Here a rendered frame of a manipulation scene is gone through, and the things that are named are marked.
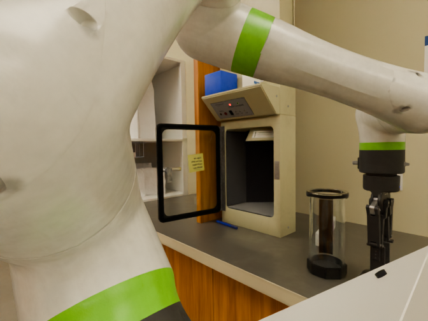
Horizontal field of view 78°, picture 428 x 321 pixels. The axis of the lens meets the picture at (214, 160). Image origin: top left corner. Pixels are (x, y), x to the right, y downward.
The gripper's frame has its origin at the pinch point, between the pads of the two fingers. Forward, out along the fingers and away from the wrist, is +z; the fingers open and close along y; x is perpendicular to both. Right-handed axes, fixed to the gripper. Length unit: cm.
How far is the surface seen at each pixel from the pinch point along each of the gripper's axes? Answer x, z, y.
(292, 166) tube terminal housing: -37.0, -19.2, -22.3
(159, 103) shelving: -192, -69, -56
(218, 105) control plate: -62, -45, -6
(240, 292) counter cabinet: -33.7, 17.1, 13.0
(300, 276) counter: -16.8, 7.8, 7.4
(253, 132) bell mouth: -52, -33, -17
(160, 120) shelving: -191, -53, -56
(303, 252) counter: -24.2, 7.8, -7.7
